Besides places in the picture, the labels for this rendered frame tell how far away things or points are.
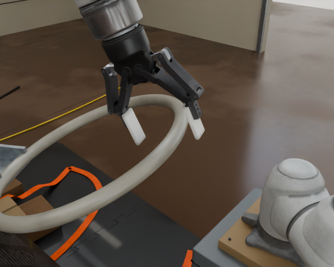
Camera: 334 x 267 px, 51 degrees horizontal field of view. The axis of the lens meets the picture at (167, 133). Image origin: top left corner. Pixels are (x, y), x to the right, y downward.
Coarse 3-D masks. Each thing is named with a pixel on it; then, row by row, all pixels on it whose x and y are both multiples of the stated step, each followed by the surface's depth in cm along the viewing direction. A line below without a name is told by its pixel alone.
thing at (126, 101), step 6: (126, 72) 60; (126, 78) 61; (120, 84) 63; (126, 84) 62; (132, 84) 65; (120, 90) 64; (126, 90) 63; (120, 96) 65; (126, 96) 65; (120, 102) 66; (126, 102) 67; (120, 108) 67; (126, 108) 69; (120, 114) 68
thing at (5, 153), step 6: (0, 144) 94; (0, 150) 93; (6, 150) 93; (12, 150) 92; (18, 150) 92; (24, 150) 92; (0, 156) 94; (6, 156) 94; (12, 156) 94; (0, 162) 94; (6, 162) 94; (0, 168) 91; (0, 174) 83; (12, 180) 88; (6, 186) 86
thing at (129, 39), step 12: (120, 36) 55; (132, 36) 56; (144, 36) 57; (108, 48) 57; (120, 48) 56; (132, 48) 56; (144, 48) 57; (120, 60) 57; (132, 60) 59; (144, 60) 58; (120, 72) 62; (132, 72) 61
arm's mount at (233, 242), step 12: (252, 204) 123; (240, 228) 113; (252, 228) 113; (228, 240) 109; (240, 240) 109; (228, 252) 108; (240, 252) 105; (252, 252) 105; (264, 252) 105; (252, 264) 103; (264, 264) 102; (276, 264) 102; (288, 264) 102
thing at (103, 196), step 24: (144, 96) 94; (168, 96) 86; (72, 120) 100; (48, 144) 97; (168, 144) 65; (144, 168) 61; (0, 192) 80; (96, 192) 59; (120, 192) 59; (0, 216) 65; (24, 216) 62; (48, 216) 59; (72, 216) 58
